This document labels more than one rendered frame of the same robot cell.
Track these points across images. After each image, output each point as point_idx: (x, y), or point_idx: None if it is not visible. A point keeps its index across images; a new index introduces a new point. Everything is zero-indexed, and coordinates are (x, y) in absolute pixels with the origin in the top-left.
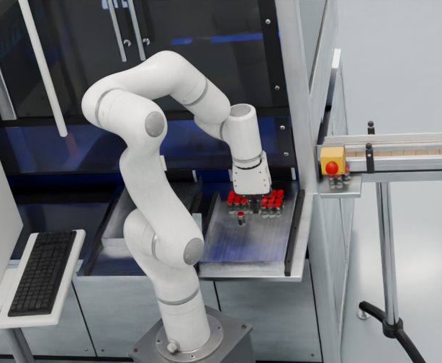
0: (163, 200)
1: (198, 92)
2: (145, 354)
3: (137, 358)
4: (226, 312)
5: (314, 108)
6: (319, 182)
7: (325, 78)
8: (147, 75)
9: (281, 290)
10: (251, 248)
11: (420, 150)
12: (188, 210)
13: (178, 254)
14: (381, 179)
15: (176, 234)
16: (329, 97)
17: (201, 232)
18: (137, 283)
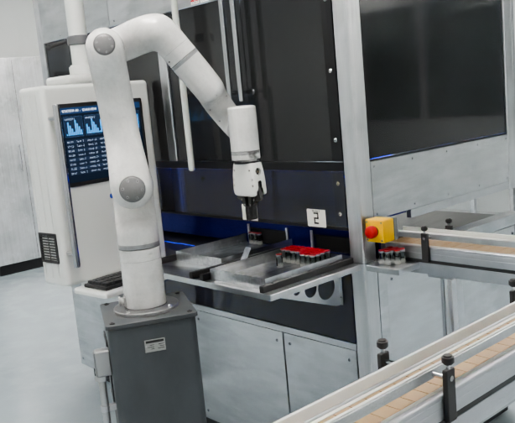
0: (120, 134)
1: (179, 54)
2: (107, 307)
3: (101, 307)
4: (292, 394)
5: (382, 181)
6: (375, 259)
7: (443, 190)
8: (133, 23)
9: (333, 378)
10: (263, 277)
11: (481, 248)
12: (251, 250)
13: (115, 184)
14: (436, 272)
15: (120, 166)
16: (465, 228)
17: (147, 178)
18: (233, 341)
